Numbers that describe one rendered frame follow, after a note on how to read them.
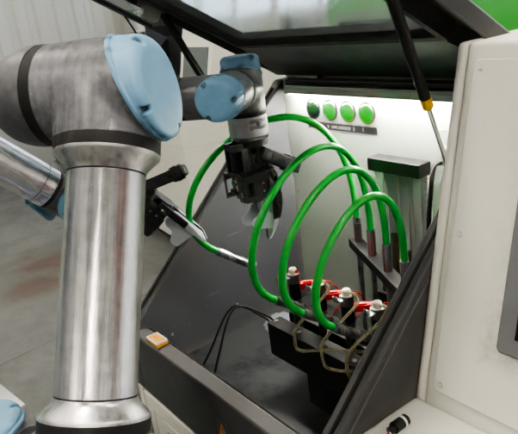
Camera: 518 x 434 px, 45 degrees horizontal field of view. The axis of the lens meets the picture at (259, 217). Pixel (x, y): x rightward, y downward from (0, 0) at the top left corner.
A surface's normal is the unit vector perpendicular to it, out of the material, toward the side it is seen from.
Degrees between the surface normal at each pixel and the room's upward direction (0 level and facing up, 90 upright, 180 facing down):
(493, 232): 76
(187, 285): 90
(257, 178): 90
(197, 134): 90
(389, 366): 90
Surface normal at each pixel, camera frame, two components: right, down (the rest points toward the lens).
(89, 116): -0.11, -0.13
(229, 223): 0.60, 0.19
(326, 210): -0.79, 0.29
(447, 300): -0.80, 0.07
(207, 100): -0.27, 0.35
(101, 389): 0.33, -0.12
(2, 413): -0.26, -0.92
